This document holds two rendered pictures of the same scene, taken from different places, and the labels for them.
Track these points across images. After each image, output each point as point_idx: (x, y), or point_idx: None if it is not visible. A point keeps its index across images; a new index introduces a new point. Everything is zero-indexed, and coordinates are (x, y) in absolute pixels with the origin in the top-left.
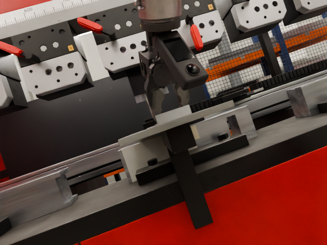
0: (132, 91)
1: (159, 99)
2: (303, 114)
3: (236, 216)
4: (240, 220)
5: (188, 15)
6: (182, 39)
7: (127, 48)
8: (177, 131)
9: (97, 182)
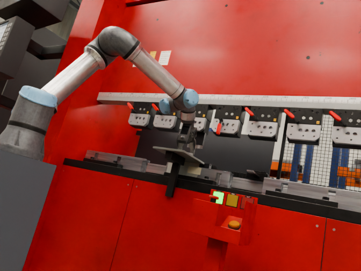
0: (219, 147)
1: (181, 145)
2: None
3: (181, 203)
4: (181, 206)
5: (218, 118)
6: (189, 127)
7: None
8: (168, 152)
9: None
